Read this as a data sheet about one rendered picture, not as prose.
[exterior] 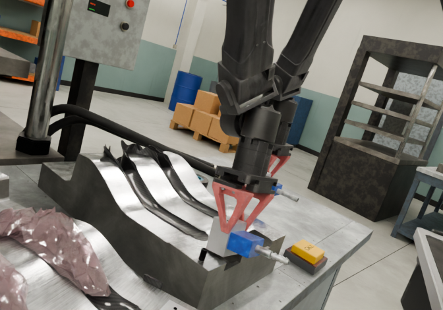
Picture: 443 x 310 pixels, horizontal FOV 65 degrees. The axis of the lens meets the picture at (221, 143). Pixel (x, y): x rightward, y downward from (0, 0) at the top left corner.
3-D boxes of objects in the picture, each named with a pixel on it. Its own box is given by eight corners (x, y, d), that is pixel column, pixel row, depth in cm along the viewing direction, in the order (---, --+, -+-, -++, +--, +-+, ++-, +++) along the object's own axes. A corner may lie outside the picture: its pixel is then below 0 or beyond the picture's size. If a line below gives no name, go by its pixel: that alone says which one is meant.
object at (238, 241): (291, 277, 53) (299, 243, 53) (277, 283, 49) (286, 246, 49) (222, 245, 61) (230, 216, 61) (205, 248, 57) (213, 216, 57)
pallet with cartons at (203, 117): (250, 152, 592) (264, 109, 577) (223, 153, 525) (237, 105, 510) (199, 128, 657) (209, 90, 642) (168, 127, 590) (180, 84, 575)
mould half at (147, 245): (272, 272, 74) (293, 215, 71) (192, 322, 53) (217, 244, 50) (128, 177, 102) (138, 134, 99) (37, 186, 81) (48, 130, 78)
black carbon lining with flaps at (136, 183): (244, 235, 71) (258, 192, 69) (192, 255, 58) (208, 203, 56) (137, 169, 90) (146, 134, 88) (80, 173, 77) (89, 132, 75)
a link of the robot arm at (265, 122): (261, 99, 53) (290, 109, 56) (239, 99, 59) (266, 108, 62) (250, 144, 53) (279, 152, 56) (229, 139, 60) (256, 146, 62)
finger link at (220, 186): (200, 225, 55) (214, 168, 55) (224, 223, 61) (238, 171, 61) (235, 241, 51) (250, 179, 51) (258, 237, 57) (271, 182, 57)
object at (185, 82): (198, 116, 803) (208, 79, 786) (178, 113, 760) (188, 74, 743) (182, 109, 842) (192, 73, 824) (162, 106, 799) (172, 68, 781)
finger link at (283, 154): (246, 175, 87) (257, 139, 86) (260, 173, 93) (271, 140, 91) (269, 185, 84) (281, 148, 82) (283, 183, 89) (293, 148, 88)
